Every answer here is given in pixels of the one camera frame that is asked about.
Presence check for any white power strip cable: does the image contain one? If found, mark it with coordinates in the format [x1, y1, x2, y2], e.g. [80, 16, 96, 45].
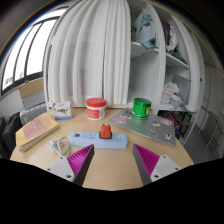
[48, 136, 71, 157]

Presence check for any green round tin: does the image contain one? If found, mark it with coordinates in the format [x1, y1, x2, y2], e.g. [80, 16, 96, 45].
[131, 97, 152, 121]

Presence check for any grey ribbed radiator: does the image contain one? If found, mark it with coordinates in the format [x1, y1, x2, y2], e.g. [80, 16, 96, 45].
[19, 102, 48, 126]

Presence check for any small white printed box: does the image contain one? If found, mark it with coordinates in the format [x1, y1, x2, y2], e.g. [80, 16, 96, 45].
[52, 100, 73, 121]

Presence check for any grey box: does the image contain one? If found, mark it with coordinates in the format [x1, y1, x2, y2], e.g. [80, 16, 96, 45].
[21, 91, 46, 110]

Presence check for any silver laptop with stickers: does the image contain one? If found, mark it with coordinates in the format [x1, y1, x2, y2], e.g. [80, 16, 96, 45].
[108, 107, 177, 147]

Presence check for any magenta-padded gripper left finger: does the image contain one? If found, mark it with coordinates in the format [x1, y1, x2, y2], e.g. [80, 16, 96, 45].
[45, 143, 96, 187]

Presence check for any dark-framed window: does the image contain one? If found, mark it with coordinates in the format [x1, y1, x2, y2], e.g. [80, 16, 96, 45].
[0, 14, 61, 98]

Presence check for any white wire rack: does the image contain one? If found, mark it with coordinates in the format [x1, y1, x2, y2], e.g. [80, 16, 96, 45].
[199, 109, 224, 158]

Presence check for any black bag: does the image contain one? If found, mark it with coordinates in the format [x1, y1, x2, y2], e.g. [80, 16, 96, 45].
[0, 112, 24, 159]

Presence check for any white jar with red lid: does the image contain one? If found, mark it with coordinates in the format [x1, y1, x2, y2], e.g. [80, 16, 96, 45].
[86, 97, 107, 121]

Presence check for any white curtain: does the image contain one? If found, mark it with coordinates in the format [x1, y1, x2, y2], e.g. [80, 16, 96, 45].
[43, 0, 132, 108]

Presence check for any white shelf unit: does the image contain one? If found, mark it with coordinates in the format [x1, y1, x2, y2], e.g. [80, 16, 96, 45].
[126, 0, 206, 114]

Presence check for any light blue power strip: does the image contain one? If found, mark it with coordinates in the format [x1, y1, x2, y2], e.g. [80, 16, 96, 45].
[68, 130, 129, 150]

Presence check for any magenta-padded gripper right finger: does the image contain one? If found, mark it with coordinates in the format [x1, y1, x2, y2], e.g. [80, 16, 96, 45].
[131, 143, 183, 187]

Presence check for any yellow and pink book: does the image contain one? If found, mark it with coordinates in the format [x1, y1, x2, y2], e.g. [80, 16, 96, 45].
[15, 112, 60, 153]

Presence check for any brown cardboard box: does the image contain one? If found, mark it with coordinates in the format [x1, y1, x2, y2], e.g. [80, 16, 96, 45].
[18, 77, 46, 99]

